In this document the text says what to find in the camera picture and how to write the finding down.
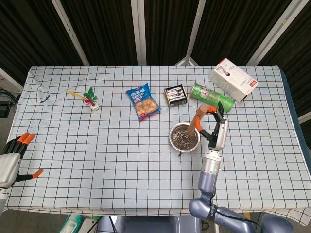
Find blue table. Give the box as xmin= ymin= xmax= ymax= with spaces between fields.
xmin=279 ymin=68 xmax=306 ymax=136

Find green wet wipes pack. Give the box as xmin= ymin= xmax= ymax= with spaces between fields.
xmin=57 ymin=214 xmax=85 ymax=233

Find green chips tube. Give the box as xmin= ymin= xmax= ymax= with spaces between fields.
xmin=189 ymin=83 xmax=235 ymax=113

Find black equipment box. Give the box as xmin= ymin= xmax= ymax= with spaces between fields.
xmin=0 ymin=89 xmax=17 ymax=119

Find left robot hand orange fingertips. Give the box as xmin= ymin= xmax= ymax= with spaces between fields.
xmin=0 ymin=132 xmax=44 ymax=188

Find stainless steel bowl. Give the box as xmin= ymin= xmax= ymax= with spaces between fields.
xmin=169 ymin=122 xmax=201 ymax=152

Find blue snack bag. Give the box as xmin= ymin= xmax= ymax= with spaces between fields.
xmin=125 ymin=83 xmax=162 ymax=122

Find colourful feather shuttlecock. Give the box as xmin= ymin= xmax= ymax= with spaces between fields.
xmin=67 ymin=86 xmax=100 ymax=112

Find crushed nut pieces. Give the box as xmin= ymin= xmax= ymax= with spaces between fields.
xmin=173 ymin=132 xmax=195 ymax=148

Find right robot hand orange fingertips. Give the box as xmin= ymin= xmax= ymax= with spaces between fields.
xmin=193 ymin=101 xmax=229 ymax=150

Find crumpled clear plastic scrap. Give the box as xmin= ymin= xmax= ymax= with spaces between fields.
xmin=36 ymin=85 xmax=51 ymax=103

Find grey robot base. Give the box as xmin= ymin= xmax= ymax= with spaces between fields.
xmin=97 ymin=215 xmax=202 ymax=233

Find white black-checked tablecloth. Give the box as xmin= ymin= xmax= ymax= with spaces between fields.
xmin=0 ymin=64 xmax=311 ymax=218

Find dark rectangular tin can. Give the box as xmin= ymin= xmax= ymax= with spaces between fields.
xmin=164 ymin=84 xmax=189 ymax=108

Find white carton box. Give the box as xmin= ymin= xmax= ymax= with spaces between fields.
xmin=209 ymin=57 xmax=259 ymax=103

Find wooden stick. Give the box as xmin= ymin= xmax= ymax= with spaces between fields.
xmin=186 ymin=104 xmax=207 ymax=134

